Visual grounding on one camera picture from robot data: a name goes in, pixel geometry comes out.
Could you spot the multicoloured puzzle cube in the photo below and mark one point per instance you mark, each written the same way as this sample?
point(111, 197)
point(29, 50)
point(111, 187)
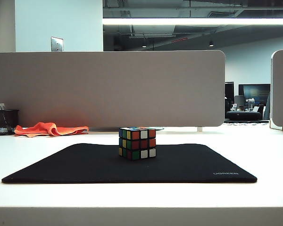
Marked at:
point(138, 144)

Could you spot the black mouse pad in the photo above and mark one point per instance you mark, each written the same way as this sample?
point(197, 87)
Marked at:
point(85, 164)

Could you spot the wide grey desk divider panel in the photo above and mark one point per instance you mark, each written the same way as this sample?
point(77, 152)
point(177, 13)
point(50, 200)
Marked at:
point(108, 89)

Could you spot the dark background monitor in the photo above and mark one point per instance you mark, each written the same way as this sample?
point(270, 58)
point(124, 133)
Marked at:
point(229, 91)

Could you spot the orange cloth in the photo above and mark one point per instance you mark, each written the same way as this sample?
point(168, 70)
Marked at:
point(49, 129)

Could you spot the background computer monitor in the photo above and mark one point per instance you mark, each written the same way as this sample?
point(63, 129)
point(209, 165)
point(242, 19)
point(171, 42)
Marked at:
point(254, 91)

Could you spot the black mesh pen holder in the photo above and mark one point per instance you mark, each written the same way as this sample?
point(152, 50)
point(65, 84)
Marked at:
point(4, 122)

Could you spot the metal clip in pen holder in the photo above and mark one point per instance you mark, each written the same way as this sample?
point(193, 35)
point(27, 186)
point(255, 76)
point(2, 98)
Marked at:
point(1, 106)

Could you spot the white divider bracket foot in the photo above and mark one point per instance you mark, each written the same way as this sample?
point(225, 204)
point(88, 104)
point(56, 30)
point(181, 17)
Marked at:
point(200, 129)

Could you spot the metal wall switch plate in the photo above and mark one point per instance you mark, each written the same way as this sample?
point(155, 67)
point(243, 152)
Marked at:
point(56, 43)

